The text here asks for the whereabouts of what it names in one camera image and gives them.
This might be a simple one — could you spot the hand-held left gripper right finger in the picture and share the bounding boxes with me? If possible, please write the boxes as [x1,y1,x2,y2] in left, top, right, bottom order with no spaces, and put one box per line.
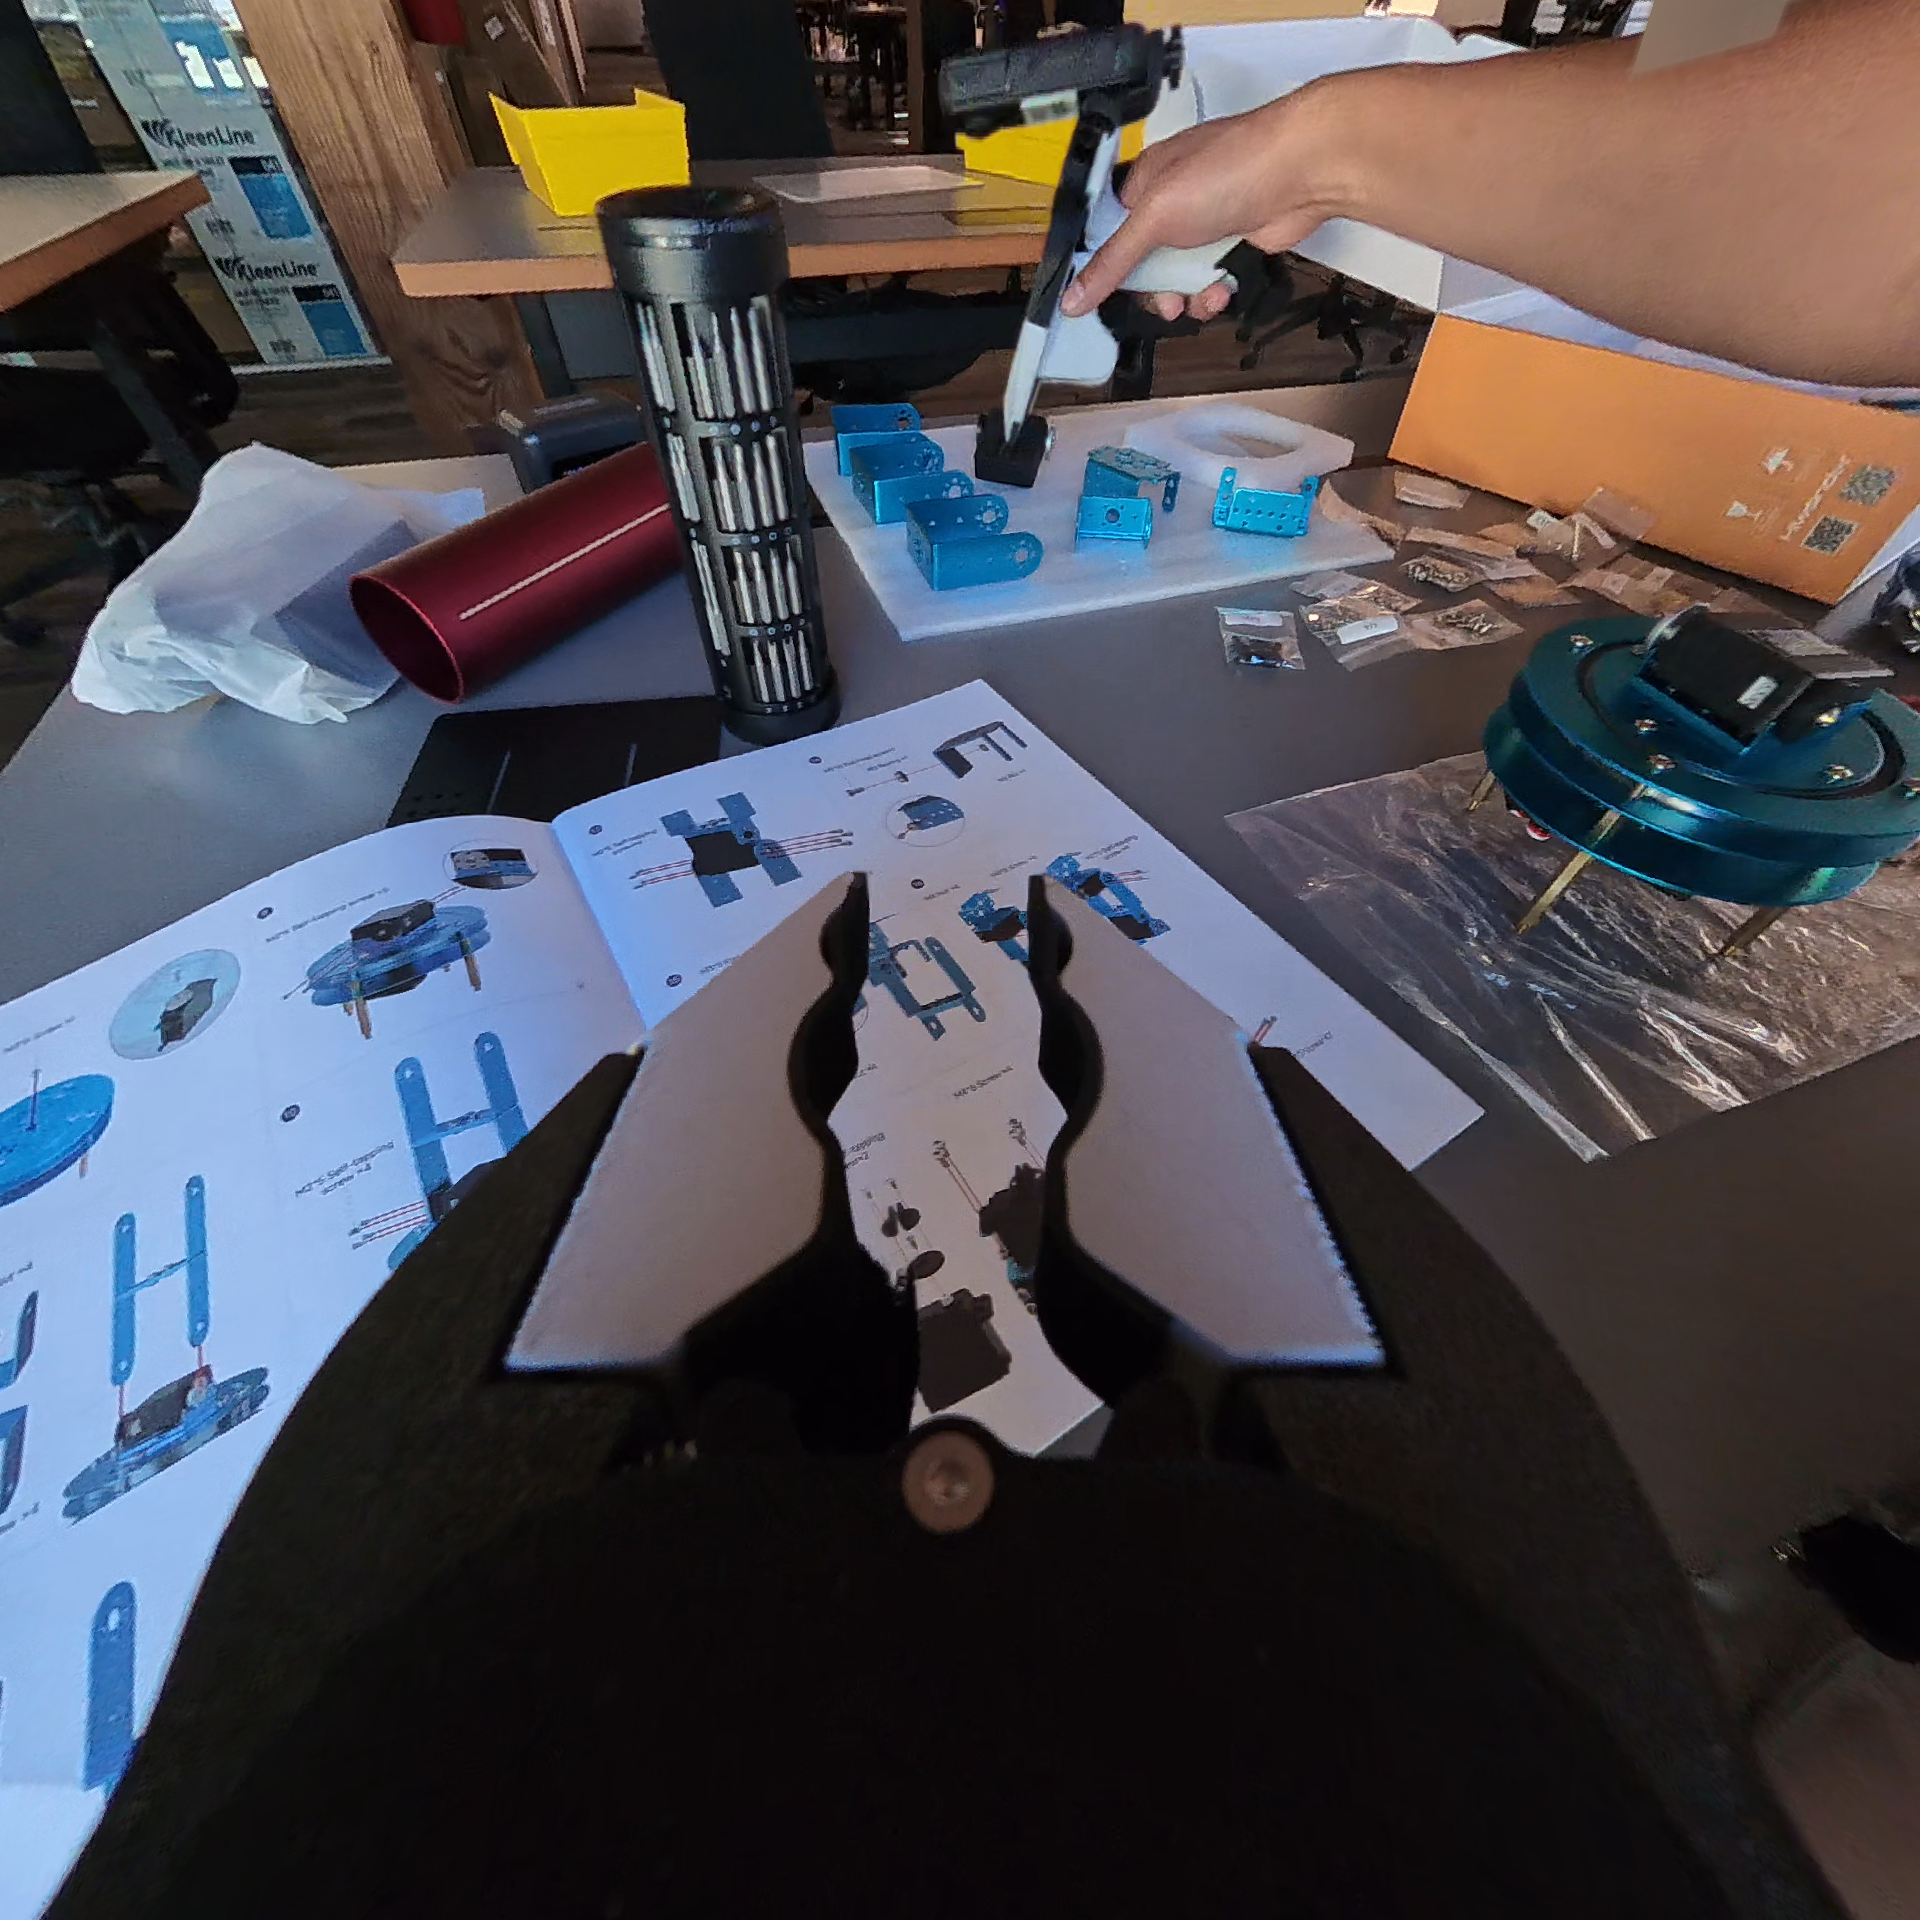
[1026,872,1387,1369]

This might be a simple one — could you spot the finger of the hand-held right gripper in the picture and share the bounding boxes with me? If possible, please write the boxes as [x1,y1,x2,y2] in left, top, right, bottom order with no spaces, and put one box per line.
[996,292,1070,439]

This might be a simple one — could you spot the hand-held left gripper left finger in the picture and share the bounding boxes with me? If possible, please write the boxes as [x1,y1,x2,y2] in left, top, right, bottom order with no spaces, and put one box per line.
[504,869,887,1379]

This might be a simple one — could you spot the teal round robot base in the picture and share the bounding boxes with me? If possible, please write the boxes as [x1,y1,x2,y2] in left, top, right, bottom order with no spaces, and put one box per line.
[1482,605,1920,961]

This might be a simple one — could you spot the orange and white cardboard box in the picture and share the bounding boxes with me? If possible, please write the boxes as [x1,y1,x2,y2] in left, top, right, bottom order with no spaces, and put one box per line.
[1169,0,1920,605]

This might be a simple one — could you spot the black servo with silver horn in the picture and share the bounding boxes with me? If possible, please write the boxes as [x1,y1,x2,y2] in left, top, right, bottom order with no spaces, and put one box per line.
[1633,605,1896,747]

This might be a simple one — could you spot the person's right forearm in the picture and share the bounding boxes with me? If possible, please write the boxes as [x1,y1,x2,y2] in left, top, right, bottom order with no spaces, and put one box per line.
[1304,18,1920,392]

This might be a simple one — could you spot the grey desk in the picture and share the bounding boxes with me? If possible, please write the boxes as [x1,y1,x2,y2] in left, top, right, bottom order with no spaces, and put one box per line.
[0,365,1920,1727]

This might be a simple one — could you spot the wooden-topped desk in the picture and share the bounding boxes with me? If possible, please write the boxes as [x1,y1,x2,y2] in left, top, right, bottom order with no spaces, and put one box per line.
[392,150,1081,392]
[0,168,211,378]

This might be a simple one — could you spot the person's right hand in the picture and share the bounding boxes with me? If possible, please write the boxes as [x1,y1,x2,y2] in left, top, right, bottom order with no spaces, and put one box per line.
[1054,95,1355,327]

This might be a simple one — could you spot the yellow plastic bin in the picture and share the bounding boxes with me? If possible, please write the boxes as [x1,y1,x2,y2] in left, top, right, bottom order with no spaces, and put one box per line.
[490,86,692,215]
[959,111,1120,189]

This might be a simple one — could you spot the clear plastic tray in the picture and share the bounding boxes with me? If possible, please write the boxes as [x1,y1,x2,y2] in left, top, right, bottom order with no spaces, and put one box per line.
[749,162,983,212]

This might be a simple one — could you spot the white foam cutout piece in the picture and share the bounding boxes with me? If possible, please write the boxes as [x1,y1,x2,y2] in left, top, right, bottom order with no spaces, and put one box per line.
[1124,404,1355,489]

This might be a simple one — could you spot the white foam sheet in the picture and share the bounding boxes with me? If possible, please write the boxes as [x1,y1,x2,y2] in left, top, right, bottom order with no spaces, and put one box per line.
[801,402,1397,643]

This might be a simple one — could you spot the black screwdriver bit holder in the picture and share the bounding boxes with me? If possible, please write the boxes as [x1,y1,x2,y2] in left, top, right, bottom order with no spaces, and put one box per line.
[596,185,842,747]

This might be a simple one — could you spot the white instruction booklet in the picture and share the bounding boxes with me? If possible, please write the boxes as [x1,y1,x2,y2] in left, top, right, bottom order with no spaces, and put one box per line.
[0,678,1488,1920]

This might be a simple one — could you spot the black office chair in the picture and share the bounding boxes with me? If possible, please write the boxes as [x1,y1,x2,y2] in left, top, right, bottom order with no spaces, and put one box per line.
[644,0,833,160]

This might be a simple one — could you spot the large clear plastic bag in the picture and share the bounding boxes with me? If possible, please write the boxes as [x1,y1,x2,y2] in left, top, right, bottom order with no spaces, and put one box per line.
[1225,749,1920,1159]

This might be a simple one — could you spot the black slotted metal plate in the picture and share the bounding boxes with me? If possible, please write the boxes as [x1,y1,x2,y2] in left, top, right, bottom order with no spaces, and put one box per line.
[385,691,730,830]

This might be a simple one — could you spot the grey plastic case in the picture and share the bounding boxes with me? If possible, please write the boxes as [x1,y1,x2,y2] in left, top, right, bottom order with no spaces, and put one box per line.
[501,392,650,489]

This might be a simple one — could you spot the spread of hardware bags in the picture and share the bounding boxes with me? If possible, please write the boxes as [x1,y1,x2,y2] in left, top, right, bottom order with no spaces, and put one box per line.
[1214,464,1660,673]

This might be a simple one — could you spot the red metal tube case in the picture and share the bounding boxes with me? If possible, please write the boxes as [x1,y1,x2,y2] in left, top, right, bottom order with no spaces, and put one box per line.
[347,438,683,707]

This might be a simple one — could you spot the wooden support pillar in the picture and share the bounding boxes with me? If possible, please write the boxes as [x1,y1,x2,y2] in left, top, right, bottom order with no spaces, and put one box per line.
[239,0,549,438]

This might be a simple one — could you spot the thin white plastic bag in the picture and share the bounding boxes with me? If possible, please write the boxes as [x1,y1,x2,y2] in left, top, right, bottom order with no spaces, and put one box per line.
[72,442,490,726]

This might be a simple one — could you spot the black chest harness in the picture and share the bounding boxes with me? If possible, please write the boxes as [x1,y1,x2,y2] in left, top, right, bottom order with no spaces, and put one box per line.
[1783,1514,1920,1660]

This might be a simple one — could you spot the stacked printed cartons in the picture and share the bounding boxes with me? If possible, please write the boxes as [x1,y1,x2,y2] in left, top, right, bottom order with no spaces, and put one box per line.
[112,0,377,365]

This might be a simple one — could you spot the blue U bracket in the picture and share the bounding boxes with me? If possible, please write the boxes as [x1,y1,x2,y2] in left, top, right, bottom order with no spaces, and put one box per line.
[1211,467,1322,540]

